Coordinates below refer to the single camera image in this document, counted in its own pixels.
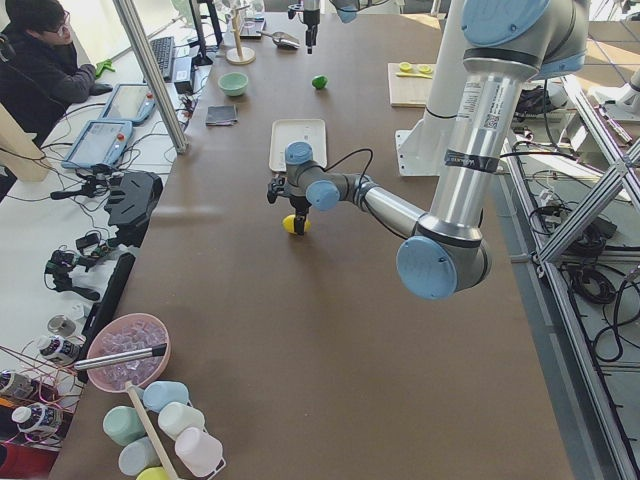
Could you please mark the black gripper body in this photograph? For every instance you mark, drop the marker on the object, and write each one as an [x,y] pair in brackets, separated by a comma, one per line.
[311,16]
[299,203]

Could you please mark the yellow lemon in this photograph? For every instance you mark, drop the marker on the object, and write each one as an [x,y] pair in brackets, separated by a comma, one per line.
[288,224]

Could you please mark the green lime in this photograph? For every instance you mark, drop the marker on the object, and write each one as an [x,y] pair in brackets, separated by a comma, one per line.
[319,82]

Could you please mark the white rabbit tray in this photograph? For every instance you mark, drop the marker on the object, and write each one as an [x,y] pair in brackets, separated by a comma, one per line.
[286,131]

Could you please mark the metal scoop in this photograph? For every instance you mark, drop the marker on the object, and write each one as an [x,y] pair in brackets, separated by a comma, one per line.
[282,40]

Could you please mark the wooden mug tree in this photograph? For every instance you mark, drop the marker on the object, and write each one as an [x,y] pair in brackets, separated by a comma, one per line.
[239,54]

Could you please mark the green ceramic bowl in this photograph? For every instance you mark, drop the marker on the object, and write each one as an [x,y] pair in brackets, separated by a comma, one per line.
[233,84]

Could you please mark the yellow plastic knife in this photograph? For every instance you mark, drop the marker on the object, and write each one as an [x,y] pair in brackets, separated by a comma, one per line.
[413,75]

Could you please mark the bamboo cutting board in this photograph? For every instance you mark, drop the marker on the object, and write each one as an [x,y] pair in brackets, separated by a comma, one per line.
[408,92]

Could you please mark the grey folded cloth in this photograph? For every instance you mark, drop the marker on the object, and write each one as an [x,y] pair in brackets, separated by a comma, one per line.
[223,115]

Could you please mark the black keyboard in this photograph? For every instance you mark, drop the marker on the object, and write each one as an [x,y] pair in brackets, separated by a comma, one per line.
[163,51]

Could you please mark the blue teach pendant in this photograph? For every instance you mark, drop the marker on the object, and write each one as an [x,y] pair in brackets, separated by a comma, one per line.
[132,102]
[101,141]

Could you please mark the pink bowl with ice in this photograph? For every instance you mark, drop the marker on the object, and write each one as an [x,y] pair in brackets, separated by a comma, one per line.
[133,348]

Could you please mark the blue plastic cup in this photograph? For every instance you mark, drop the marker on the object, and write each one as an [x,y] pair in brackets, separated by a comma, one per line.
[159,394]

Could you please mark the white plastic cup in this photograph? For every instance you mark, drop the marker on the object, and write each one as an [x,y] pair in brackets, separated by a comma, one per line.
[176,417]

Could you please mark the pink plastic cup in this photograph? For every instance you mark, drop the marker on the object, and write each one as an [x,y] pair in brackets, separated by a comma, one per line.
[200,452]

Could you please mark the green plastic cup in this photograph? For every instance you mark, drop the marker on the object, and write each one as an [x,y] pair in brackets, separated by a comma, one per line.
[122,425]

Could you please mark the person in black jacket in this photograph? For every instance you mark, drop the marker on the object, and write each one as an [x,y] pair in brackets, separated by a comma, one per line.
[42,78]

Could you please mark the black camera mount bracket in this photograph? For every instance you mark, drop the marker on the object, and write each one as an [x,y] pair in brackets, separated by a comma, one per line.
[277,188]

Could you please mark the aluminium frame post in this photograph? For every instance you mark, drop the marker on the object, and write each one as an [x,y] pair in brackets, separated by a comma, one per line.
[139,43]

